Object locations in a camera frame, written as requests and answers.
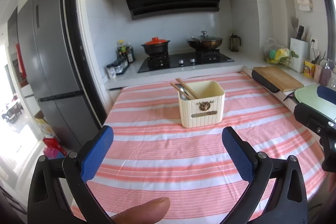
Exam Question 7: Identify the pink cup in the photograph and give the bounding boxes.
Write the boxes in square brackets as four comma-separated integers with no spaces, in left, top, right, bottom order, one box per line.
[313,64,323,82]

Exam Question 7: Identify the cream utensil holder box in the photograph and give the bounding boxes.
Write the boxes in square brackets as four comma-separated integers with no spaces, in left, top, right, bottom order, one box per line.
[179,80,225,128]

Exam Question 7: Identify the white knife block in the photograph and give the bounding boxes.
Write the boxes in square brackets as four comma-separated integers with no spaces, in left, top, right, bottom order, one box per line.
[289,38,308,73]

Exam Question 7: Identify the person's left hand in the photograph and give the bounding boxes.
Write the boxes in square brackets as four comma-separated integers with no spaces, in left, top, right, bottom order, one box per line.
[110,197,170,224]

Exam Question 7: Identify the pink striped tablecloth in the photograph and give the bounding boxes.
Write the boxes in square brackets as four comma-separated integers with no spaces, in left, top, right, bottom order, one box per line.
[88,72,327,223]

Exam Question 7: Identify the purple soap dispenser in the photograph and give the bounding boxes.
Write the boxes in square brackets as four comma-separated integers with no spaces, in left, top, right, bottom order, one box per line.
[319,59,331,86]

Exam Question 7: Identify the black gas stove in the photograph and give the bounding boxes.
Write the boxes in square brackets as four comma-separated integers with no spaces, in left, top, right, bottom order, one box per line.
[138,50,234,73]

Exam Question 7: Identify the bag of fruit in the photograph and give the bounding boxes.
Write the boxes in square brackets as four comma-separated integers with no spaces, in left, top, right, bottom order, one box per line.
[264,38,291,67]

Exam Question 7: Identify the metal spoon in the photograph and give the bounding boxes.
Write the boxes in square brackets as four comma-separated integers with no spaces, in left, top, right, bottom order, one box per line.
[175,84,189,101]

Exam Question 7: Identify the grey refrigerator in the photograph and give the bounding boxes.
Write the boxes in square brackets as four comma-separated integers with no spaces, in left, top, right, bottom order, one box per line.
[17,0,104,149]

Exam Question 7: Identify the black tray edge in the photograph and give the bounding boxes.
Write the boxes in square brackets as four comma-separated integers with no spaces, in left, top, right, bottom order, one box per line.
[251,70,280,93]

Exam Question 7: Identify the yellow printed cup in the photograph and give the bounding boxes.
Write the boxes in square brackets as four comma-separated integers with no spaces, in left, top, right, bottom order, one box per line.
[303,60,315,78]

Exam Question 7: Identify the black pot red lid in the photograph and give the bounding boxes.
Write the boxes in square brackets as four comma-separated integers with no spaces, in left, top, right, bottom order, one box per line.
[142,37,170,56]

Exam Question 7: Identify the green plastic cutting board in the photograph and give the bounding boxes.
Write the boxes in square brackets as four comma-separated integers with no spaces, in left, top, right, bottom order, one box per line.
[294,85,336,120]

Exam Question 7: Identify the wok with glass lid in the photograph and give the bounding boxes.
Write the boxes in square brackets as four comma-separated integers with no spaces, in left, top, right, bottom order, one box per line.
[187,31,223,52]

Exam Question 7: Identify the dark glass kettle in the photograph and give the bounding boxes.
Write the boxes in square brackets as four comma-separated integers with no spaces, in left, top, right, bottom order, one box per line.
[230,34,242,52]

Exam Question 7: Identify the spice jar rack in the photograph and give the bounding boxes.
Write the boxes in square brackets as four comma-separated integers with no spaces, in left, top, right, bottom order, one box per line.
[106,57,129,79]

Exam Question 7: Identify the wooden chopstick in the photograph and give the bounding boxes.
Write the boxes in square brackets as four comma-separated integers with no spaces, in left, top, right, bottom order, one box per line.
[187,91,195,100]
[170,83,187,99]
[175,78,200,99]

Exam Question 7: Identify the sauce bottles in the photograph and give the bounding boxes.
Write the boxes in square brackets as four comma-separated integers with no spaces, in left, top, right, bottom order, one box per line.
[117,40,135,64]

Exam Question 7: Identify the wooden cutting board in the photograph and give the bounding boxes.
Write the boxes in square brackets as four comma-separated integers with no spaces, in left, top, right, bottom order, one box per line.
[253,66,303,93]

